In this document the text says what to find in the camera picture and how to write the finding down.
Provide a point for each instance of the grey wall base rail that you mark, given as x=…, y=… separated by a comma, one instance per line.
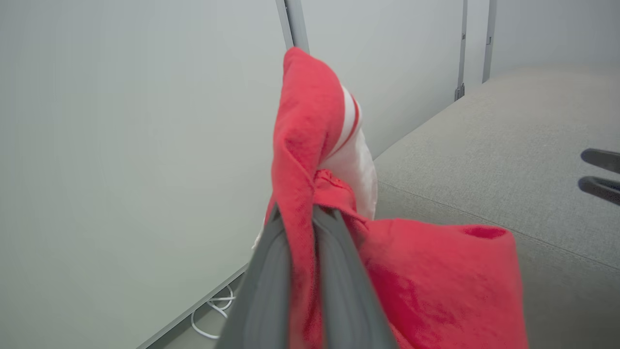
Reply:
x=193, y=308

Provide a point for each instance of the thin grey metal wall post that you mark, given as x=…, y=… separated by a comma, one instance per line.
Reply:
x=462, y=43

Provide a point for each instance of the grey fabric sofa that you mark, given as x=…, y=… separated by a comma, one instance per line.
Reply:
x=508, y=145

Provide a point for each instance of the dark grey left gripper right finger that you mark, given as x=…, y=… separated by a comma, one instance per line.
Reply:
x=346, y=300

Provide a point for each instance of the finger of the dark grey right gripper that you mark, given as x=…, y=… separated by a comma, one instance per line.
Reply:
x=603, y=160
x=600, y=189

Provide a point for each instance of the wide grey metal wall post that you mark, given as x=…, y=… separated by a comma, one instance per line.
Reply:
x=295, y=22

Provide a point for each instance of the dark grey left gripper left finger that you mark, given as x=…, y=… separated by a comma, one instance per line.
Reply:
x=261, y=300

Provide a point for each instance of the red and white garment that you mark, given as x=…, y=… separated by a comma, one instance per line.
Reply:
x=426, y=271

